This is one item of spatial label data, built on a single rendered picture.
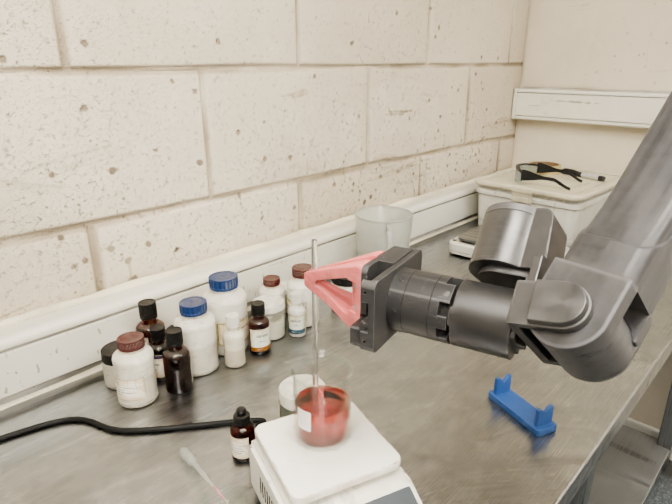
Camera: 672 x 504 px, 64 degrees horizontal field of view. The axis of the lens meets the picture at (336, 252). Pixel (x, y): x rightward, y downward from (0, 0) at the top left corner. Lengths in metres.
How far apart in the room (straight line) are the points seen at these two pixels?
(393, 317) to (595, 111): 1.42
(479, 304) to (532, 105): 1.48
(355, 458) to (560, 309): 0.28
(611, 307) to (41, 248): 0.75
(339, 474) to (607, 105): 1.46
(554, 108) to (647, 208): 1.42
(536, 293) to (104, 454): 0.56
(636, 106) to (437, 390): 1.18
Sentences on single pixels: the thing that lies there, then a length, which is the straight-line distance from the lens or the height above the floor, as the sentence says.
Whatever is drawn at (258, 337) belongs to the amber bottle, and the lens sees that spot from 0.90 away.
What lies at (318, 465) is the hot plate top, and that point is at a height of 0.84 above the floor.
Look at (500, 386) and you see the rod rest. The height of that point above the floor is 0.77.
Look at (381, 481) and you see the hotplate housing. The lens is 0.58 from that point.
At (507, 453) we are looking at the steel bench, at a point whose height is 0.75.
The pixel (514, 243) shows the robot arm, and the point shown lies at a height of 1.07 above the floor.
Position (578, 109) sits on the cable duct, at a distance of 1.83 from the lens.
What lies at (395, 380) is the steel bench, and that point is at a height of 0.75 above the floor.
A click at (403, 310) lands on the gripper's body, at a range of 0.46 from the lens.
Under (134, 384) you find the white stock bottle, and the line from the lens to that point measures 0.81.
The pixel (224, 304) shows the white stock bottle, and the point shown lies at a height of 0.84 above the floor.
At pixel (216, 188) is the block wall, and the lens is 1.02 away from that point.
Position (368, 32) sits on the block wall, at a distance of 1.28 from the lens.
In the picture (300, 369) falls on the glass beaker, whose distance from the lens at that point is 0.58.
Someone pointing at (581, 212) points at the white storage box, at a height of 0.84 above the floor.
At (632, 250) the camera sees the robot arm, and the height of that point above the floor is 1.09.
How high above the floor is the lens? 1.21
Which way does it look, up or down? 20 degrees down
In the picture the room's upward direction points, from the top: straight up
